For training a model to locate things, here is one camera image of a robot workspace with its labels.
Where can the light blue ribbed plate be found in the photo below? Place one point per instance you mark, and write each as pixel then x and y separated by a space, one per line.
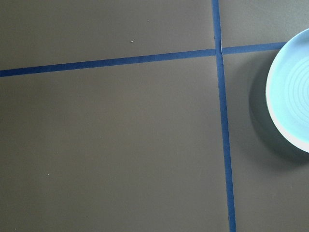
pixel 289 96

